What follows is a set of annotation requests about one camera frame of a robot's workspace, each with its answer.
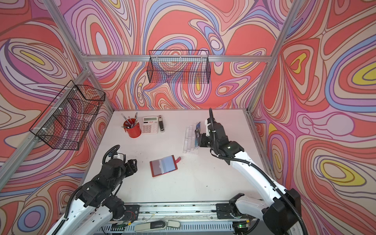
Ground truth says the pink desk calculator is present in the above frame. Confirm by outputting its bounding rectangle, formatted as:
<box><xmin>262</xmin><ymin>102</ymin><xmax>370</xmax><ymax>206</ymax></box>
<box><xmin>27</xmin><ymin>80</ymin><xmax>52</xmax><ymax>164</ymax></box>
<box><xmin>141</xmin><ymin>116</ymin><xmax>159</xmax><ymax>135</ymax></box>

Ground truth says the red metal pen bucket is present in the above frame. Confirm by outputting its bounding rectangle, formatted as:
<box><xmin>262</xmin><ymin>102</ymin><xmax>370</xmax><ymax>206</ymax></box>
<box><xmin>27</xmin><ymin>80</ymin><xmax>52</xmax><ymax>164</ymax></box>
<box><xmin>123</xmin><ymin>118</ymin><xmax>142</xmax><ymax>139</ymax></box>

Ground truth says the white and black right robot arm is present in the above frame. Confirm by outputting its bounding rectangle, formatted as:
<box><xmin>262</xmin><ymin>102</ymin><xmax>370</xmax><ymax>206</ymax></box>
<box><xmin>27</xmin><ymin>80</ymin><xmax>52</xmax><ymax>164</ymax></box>
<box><xmin>200</xmin><ymin>109</ymin><xmax>308</xmax><ymax>235</ymax></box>

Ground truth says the clear plastic card tray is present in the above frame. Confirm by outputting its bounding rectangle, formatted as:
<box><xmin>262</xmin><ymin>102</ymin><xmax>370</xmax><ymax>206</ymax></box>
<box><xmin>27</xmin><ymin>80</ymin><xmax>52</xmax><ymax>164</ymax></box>
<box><xmin>183</xmin><ymin>123</ymin><xmax>199</xmax><ymax>155</ymax></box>

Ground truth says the red leather card holder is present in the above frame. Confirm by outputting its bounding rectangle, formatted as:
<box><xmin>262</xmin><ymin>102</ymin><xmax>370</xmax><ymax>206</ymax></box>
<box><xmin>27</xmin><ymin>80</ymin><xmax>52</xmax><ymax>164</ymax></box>
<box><xmin>150</xmin><ymin>155</ymin><xmax>181</xmax><ymax>177</ymax></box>

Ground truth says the dark grey credit card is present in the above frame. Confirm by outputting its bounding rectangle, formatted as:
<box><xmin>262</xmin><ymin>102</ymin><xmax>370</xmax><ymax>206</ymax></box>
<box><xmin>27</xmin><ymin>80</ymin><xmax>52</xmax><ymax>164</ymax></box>
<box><xmin>194</xmin><ymin>122</ymin><xmax>201</xmax><ymax>148</ymax></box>

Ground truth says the black wire basket on back wall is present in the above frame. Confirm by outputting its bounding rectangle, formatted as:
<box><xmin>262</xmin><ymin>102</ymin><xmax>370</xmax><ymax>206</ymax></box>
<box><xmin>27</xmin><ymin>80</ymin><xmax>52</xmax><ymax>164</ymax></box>
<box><xmin>146</xmin><ymin>49</ymin><xmax>211</xmax><ymax>84</ymax></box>

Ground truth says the beige and black stapler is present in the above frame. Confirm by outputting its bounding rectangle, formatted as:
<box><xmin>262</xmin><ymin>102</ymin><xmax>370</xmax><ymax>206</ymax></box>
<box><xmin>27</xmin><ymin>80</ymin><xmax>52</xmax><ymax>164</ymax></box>
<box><xmin>158</xmin><ymin>115</ymin><xmax>165</xmax><ymax>132</ymax></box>

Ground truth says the black wire basket on left wall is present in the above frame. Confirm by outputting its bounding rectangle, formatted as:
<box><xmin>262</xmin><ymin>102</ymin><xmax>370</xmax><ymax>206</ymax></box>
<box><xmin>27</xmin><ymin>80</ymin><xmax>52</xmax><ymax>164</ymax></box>
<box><xmin>29</xmin><ymin>80</ymin><xmax>106</xmax><ymax>150</ymax></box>

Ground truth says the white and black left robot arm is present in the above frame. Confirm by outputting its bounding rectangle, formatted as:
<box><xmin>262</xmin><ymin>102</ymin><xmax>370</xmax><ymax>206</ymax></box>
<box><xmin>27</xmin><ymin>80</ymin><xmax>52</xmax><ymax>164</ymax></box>
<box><xmin>47</xmin><ymin>145</ymin><xmax>138</xmax><ymax>235</ymax></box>

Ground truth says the black wire basket on wall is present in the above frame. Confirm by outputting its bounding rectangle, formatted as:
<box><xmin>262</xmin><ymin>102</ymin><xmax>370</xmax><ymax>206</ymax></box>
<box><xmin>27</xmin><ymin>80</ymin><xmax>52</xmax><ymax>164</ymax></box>
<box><xmin>146</xmin><ymin>49</ymin><xmax>211</xmax><ymax>84</ymax></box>
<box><xmin>29</xmin><ymin>80</ymin><xmax>106</xmax><ymax>150</ymax></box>

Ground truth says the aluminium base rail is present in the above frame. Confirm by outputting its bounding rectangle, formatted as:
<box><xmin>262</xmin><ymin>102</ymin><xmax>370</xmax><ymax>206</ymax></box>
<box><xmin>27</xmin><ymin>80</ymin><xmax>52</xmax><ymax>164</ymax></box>
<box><xmin>93</xmin><ymin>201</ymin><xmax>265</xmax><ymax>235</ymax></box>

